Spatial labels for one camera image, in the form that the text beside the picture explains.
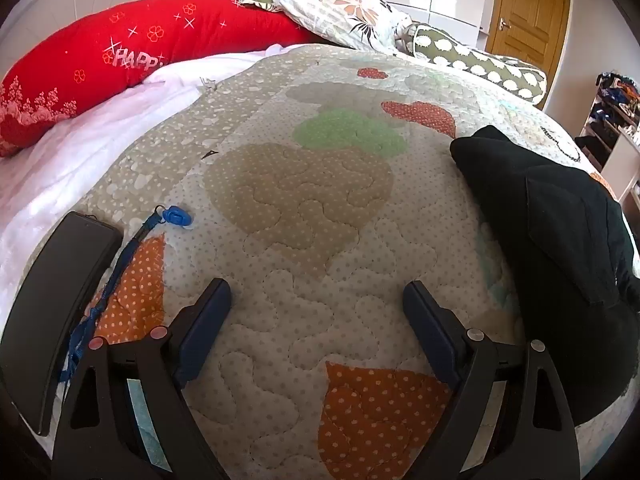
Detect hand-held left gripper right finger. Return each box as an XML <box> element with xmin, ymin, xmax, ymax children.
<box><xmin>402</xmin><ymin>280</ymin><xmax>583</xmax><ymax>480</ymax></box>

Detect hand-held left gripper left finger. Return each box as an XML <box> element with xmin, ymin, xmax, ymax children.
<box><xmin>52</xmin><ymin>277</ymin><xmax>233</xmax><ymax>480</ymax></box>

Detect black pants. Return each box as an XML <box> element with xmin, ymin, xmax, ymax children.
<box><xmin>450</xmin><ymin>125</ymin><xmax>640</xmax><ymax>426</ymax></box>

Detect black phone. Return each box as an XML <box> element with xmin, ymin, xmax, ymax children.
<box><xmin>0</xmin><ymin>211</ymin><xmax>124</xmax><ymax>437</ymax></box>

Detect heart patterned quilt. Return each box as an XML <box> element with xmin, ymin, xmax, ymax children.
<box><xmin>20</xmin><ymin>42</ymin><xmax>640</xmax><ymax>480</ymax></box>

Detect white bed sheet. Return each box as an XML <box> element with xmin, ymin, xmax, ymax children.
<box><xmin>0</xmin><ymin>42</ymin><xmax>301</xmax><ymax>436</ymax></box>

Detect cluttered shelf rack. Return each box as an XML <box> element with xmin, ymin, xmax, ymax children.
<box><xmin>575</xmin><ymin>72</ymin><xmax>640</xmax><ymax>201</ymax></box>

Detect green polka dot pillow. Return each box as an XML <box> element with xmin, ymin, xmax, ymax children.
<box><xmin>407</xmin><ymin>22</ymin><xmax>548</xmax><ymax>108</ymax></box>

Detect red printed pillow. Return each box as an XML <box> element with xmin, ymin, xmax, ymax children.
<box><xmin>0</xmin><ymin>0</ymin><xmax>321</xmax><ymax>158</ymax></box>

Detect wooden door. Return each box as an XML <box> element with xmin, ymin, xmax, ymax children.
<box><xmin>485</xmin><ymin>0</ymin><xmax>573</xmax><ymax>68</ymax></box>

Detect floral white pillow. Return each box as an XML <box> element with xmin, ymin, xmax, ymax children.
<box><xmin>237</xmin><ymin>0</ymin><xmax>416</xmax><ymax>56</ymax></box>

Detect blue lanyard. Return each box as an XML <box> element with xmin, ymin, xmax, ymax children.
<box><xmin>60</xmin><ymin>204</ymin><xmax>193</xmax><ymax>386</ymax></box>

